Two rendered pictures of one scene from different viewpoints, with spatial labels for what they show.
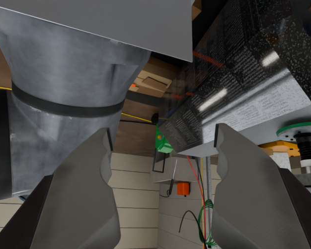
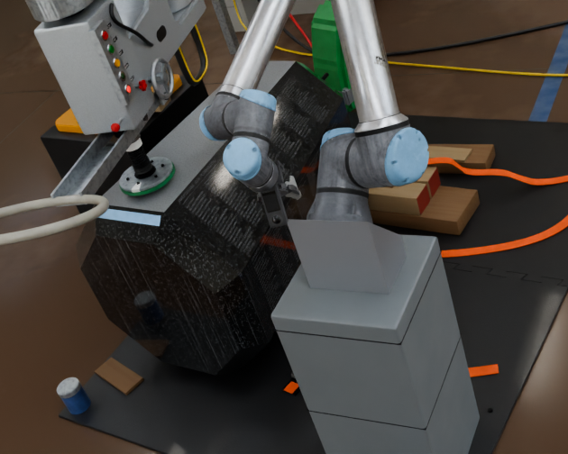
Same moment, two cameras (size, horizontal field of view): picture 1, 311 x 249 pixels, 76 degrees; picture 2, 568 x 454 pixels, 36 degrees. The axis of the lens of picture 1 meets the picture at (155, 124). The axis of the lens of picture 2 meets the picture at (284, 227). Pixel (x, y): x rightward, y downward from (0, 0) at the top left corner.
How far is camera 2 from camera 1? 227 cm
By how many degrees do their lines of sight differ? 20
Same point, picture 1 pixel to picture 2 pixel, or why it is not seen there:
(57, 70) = (330, 205)
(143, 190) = not seen: outside the picture
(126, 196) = not seen: outside the picture
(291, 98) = (183, 213)
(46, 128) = (338, 179)
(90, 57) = (319, 213)
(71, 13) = (324, 224)
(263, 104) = (205, 197)
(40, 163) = (337, 163)
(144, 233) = not seen: outside the picture
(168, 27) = (297, 229)
